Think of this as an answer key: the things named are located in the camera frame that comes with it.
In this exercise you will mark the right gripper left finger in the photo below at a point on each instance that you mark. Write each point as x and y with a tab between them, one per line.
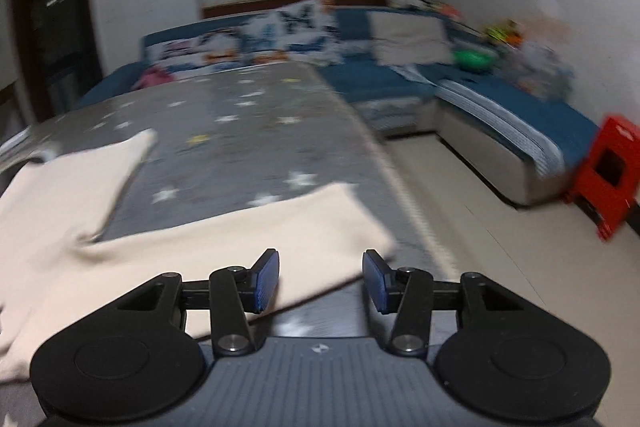
265	278

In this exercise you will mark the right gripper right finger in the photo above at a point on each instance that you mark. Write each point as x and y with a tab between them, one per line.
380	281

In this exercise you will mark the pink cloth on sofa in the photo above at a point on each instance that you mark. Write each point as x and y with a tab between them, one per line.
153	77

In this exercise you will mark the green round toy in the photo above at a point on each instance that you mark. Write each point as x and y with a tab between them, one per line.
474	61

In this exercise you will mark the grey star tablecloth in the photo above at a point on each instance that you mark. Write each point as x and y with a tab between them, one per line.
245	139

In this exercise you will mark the left butterfly pillow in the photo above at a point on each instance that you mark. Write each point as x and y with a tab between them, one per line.
215	50

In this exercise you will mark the clear toy storage box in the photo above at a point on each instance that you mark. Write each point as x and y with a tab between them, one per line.
538	70

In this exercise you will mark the grey cushion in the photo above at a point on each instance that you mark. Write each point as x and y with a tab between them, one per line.
404	39

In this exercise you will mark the red plastic stool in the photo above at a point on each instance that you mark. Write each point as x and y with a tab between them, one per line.
608	178

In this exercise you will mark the yellow orange plush toys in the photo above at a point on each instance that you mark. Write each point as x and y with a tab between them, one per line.
507	33

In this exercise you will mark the blue corner sofa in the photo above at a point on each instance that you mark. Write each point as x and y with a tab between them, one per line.
527	150

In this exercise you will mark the right butterfly pillow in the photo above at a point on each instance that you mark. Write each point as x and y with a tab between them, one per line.
304	31

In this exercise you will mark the cream fleece garment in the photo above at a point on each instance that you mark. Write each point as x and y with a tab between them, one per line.
55	268

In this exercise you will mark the butterfly pillow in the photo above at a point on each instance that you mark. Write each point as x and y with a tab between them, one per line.
215	50
304	31

